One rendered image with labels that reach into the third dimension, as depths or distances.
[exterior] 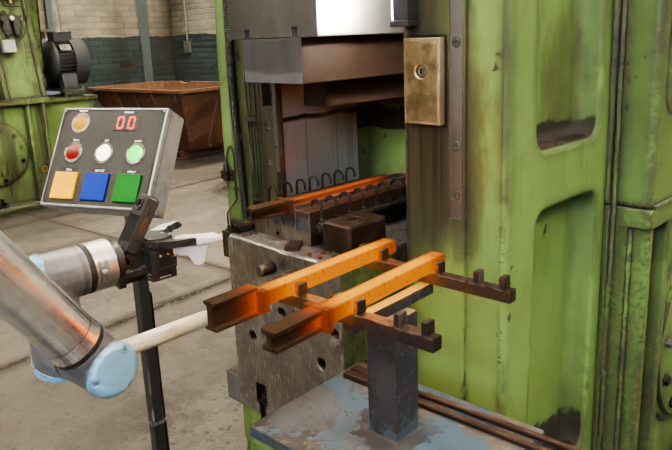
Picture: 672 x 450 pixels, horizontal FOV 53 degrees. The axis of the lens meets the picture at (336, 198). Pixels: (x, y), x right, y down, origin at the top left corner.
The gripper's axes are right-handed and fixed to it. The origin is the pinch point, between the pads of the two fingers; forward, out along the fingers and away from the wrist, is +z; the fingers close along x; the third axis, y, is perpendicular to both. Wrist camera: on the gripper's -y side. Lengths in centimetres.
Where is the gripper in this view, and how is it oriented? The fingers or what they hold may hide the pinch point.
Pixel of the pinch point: (201, 226)
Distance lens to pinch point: 139.6
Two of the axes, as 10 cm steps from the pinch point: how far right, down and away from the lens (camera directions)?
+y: 0.4, 9.7, 2.3
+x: 7.0, 1.4, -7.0
